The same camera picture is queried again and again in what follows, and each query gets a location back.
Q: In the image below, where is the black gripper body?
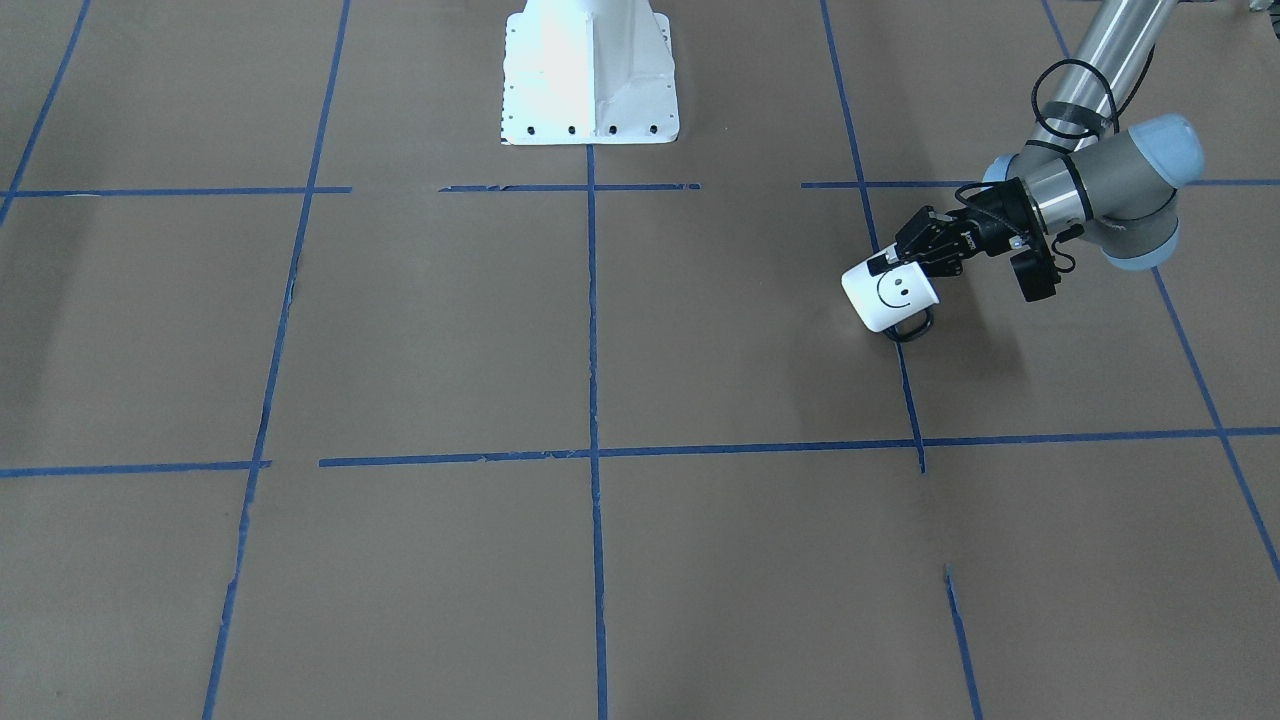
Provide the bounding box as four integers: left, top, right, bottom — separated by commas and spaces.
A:
893, 179, 1047, 277

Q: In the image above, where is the white smiley face mug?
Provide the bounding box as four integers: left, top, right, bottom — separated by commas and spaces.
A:
840, 260, 940, 345

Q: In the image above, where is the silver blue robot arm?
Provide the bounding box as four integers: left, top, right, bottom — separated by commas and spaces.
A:
851, 1, 1204, 300

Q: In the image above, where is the white camera stand post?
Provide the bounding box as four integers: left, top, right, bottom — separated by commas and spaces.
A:
500, 1, 681, 146

